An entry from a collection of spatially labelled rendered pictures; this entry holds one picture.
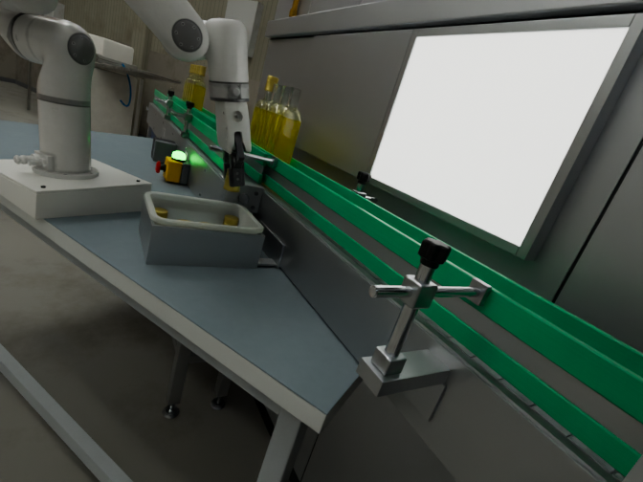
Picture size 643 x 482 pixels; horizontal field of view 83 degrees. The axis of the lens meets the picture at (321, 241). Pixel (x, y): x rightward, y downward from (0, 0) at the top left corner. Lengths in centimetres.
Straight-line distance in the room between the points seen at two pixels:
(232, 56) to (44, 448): 119
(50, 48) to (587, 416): 101
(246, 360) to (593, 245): 51
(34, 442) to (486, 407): 127
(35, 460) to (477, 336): 124
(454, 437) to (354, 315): 22
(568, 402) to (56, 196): 88
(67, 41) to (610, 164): 96
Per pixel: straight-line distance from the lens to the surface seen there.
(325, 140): 108
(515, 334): 45
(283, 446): 64
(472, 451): 49
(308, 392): 52
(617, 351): 50
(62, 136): 97
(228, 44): 75
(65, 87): 96
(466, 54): 79
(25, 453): 144
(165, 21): 69
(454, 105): 77
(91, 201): 93
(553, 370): 44
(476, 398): 47
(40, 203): 89
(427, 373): 45
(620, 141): 64
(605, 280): 62
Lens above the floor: 108
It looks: 18 degrees down
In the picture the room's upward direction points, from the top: 17 degrees clockwise
